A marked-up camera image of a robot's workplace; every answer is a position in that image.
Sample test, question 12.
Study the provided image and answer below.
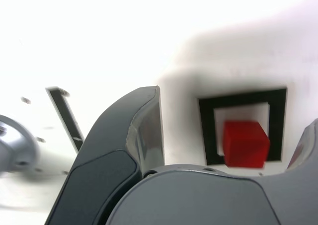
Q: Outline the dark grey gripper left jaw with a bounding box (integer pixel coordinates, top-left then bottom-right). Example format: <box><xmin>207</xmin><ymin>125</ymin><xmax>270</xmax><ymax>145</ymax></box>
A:
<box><xmin>46</xmin><ymin>85</ymin><xmax>166</xmax><ymax>225</ymax></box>

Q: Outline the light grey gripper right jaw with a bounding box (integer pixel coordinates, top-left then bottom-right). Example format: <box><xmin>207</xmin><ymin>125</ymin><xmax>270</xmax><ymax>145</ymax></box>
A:
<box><xmin>106</xmin><ymin>118</ymin><xmax>318</xmax><ymax>225</ymax></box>

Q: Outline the red cube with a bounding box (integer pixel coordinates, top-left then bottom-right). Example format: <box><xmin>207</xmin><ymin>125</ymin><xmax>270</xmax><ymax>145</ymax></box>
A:
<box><xmin>222</xmin><ymin>120</ymin><xmax>271</xmax><ymax>168</ymax></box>

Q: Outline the black tape square outline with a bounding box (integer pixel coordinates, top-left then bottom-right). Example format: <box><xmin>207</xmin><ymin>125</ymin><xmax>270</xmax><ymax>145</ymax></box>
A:
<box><xmin>197</xmin><ymin>87</ymin><xmax>288</xmax><ymax>166</ymax></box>

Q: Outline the black tape strip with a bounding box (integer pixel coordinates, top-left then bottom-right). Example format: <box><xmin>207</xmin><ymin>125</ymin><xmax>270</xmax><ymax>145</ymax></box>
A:
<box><xmin>45</xmin><ymin>86</ymin><xmax>85</xmax><ymax>152</ymax></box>

